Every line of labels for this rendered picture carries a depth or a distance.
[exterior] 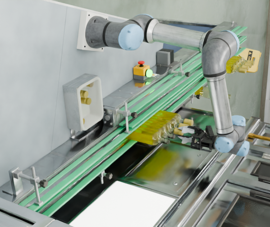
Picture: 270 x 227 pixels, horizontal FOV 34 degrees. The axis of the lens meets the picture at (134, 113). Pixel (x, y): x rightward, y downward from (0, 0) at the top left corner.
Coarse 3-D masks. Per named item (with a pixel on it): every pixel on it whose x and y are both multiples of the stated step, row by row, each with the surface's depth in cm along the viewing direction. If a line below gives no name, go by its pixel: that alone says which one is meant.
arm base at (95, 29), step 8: (96, 16) 203; (88, 24) 200; (96, 24) 199; (104, 24) 199; (88, 32) 200; (96, 32) 199; (104, 32) 198; (88, 40) 202; (96, 40) 200; (104, 40) 199; (96, 48) 207
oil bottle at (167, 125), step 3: (147, 120) 232; (150, 120) 232; (153, 120) 231; (156, 120) 231; (159, 120) 231; (150, 123) 229; (153, 123) 228; (156, 123) 228; (159, 123) 228; (162, 123) 228; (165, 123) 227; (168, 123) 228; (162, 126) 226; (165, 126) 225; (168, 126) 226; (171, 126) 228; (168, 129) 225
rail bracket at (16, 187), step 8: (16, 168) 168; (32, 168) 161; (16, 176) 167; (24, 176) 166; (32, 176) 163; (16, 184) 170; (32, 184) 164; (40, 184) 161; (8, 192) 172; (16, 192) 171; (40, 200) 169
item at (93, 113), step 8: (96, 80) 208; (80, 88) 196; (88, 88) 213; (96, 88) 211; (88, 96) 215; (96, 96) 213; (80, 104) 199; (96, 104) 215; (80, 112) 200; (88, 112) 217; (96, 112) 217; (80, 120) 202; (88, 120) 212; (96, 120) 213
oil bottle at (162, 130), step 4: (144, 124) 228; (148, 124) 227; (152, 124) 227; (148, 128) 224; (152, 128) 223; (156, 128) 223; (160, 128) 223; (164, 128) 223; (160, 132) 221; (164, 132) 222; (164, 136) 222
